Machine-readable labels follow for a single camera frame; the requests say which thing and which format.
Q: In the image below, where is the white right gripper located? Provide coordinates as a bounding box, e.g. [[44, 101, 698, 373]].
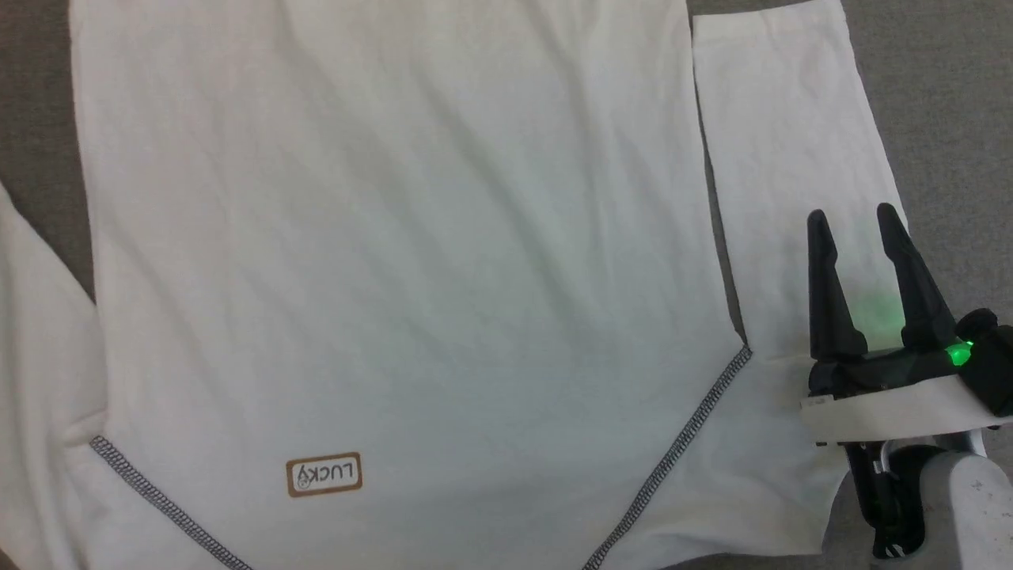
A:
[[799, 203, 1003, 447]]

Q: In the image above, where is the white long-sleeve shirt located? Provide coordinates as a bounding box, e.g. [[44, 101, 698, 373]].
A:
[[0, 0, 911, 570]]

